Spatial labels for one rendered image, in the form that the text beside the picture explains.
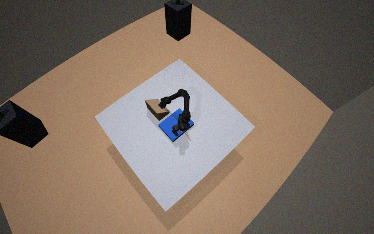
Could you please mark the blue flat deck plate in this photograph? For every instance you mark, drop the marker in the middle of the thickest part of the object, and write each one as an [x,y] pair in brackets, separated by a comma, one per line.
[169,122]

